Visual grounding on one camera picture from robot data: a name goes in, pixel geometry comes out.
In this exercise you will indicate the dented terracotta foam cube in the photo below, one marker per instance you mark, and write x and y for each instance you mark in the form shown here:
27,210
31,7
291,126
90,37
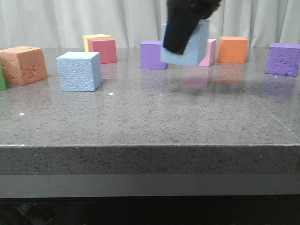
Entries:
23,65

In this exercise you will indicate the pink foam cube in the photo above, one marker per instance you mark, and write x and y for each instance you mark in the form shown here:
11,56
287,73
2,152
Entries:
210,53

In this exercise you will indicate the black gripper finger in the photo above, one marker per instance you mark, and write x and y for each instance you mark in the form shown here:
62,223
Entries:
182,18

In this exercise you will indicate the yellow foam cube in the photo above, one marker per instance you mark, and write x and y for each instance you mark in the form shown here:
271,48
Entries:
87,37

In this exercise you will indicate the dented purple foam cube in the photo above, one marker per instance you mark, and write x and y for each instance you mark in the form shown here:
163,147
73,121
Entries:
283,59

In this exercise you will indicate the orange foam cube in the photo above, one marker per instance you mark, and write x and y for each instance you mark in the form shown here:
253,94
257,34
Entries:
232,49

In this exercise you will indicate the textured light blue foam cube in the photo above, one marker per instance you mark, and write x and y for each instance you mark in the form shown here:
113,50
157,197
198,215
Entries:
79,71

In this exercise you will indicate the green foam cube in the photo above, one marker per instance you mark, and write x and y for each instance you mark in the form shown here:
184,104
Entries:
2,81

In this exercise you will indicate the grey pleated curtain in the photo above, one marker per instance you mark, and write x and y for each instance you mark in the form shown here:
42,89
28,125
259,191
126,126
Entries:
63,23

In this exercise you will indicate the smooth purple foam cube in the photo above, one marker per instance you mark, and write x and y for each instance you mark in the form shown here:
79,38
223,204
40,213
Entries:
150,51

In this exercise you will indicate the dark red foam cube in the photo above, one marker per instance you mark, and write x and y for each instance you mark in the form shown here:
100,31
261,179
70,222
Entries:
106,47

